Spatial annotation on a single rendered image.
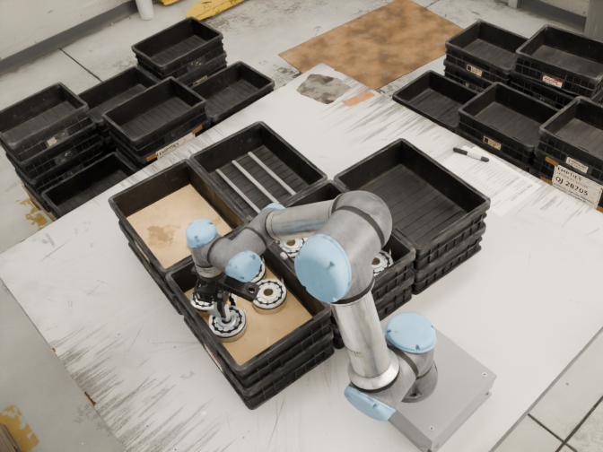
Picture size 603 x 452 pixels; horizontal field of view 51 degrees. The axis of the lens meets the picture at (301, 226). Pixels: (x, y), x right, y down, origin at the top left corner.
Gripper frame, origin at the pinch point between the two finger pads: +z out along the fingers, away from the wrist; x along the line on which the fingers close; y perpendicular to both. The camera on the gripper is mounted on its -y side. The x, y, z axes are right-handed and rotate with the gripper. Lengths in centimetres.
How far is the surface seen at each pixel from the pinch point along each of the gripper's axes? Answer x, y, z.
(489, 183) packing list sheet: -80, -66, 15
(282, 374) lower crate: 11.4, -17.1, 7.9
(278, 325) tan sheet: -0.1, -13.3, 2.1
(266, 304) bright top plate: -4.3, -9.0, -0.7
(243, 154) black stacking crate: -67, 19, 2
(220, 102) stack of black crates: -151, 68, 47
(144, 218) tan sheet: -31, 42, 2
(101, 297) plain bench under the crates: -6, 50, 15
